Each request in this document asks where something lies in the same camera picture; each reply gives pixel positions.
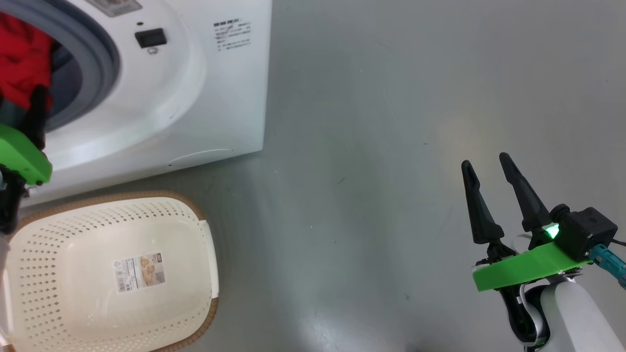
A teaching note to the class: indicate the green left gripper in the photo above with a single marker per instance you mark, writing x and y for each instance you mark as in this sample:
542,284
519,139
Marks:
24,156

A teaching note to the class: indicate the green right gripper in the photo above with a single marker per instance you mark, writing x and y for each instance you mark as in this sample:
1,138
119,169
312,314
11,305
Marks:
528,266

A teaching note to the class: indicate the white washing machine body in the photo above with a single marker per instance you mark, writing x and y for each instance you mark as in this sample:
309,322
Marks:
220,98

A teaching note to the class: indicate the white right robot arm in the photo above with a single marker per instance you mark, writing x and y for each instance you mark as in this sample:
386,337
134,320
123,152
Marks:
577,318

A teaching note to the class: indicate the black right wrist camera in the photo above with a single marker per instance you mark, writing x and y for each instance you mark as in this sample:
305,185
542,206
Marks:
584,232

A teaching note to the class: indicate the round drain filter cover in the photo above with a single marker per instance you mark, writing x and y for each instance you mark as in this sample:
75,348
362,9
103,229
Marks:
200,156

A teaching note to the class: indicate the printed product label sticker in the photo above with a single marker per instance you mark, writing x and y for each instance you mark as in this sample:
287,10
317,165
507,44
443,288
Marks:
140,272

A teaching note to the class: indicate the cream basket with brown rim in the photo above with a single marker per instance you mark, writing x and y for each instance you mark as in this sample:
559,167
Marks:
73,244

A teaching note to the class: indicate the red and white garment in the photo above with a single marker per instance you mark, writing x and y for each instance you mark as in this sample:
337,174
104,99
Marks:
22,58

